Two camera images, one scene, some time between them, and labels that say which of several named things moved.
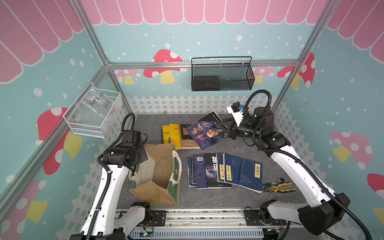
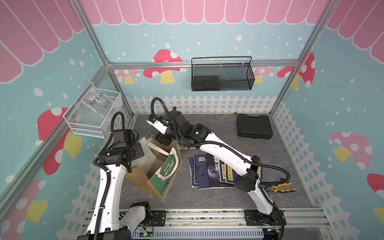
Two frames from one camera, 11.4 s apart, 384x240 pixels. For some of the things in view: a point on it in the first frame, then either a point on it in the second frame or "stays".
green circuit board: x=148 y=234 stays
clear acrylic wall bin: x=94 y=112 stays
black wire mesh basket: x=221 y=73 stays
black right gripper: x=232 y=131 to x=161 y=138
